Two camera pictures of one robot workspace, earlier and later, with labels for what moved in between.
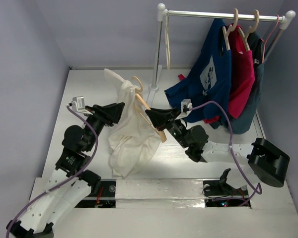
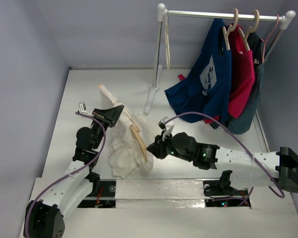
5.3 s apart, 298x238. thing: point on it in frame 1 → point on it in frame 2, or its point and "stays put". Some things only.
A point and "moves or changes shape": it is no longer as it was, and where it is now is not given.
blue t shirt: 207,87 stays put
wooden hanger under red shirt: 244,38 stays put
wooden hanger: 138,94 → 135,132
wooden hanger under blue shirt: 230,29 stays put
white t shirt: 134,142 moves or changes shape
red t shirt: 242,72 stays put
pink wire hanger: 267,36 stays put
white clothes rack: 163,14 stays put
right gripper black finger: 159,117 → 155,148
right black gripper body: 171,119 → 161,147
